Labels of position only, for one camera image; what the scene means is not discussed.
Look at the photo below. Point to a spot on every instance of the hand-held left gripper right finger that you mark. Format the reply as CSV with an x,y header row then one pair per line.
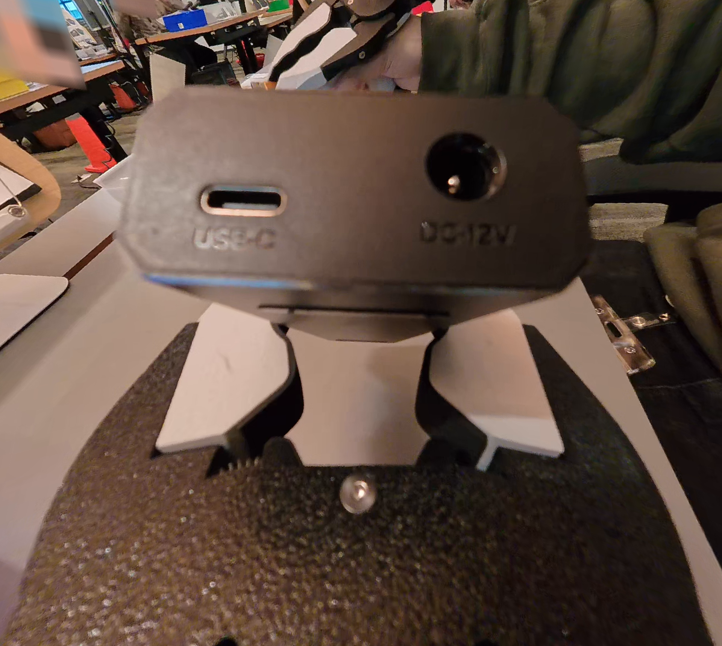
x,y
496,381

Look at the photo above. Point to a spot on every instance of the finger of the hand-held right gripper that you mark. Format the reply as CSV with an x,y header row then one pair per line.
x,y
316,64
307,28

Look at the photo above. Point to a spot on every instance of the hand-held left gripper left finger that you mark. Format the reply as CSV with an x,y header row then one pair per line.
x,y
223,375

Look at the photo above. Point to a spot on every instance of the black device with ports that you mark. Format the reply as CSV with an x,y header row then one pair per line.
x,y
349,177

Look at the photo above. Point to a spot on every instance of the person's right forearm green sleeve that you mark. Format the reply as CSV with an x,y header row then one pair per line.
x,y
564,42

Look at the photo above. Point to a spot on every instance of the person's right hand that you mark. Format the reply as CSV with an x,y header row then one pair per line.
x,y
395,56

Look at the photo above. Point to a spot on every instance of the brown wooden table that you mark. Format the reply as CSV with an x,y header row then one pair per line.
x,y
51,87
214,28

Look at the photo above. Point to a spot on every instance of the blue plastic bin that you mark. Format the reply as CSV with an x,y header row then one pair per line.
x,y
185,20

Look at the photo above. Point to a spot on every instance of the metal latch clasp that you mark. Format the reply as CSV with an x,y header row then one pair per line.
x,y
626,333

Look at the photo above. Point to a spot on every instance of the white upright panel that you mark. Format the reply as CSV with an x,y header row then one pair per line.
x,y
167,79

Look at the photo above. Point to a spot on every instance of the person's black trousers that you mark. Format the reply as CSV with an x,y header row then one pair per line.
x,y
677,420

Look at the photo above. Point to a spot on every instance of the white flat stand base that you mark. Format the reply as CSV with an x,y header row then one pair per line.
x,y
25,304

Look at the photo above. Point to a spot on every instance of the person's green jacket hem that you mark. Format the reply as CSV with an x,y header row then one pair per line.
x,y
691,273

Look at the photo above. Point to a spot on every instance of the orange traffic cone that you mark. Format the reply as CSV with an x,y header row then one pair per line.
x,y
90,141

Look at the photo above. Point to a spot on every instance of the curved wooden stand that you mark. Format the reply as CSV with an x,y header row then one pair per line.
x,y
39,177

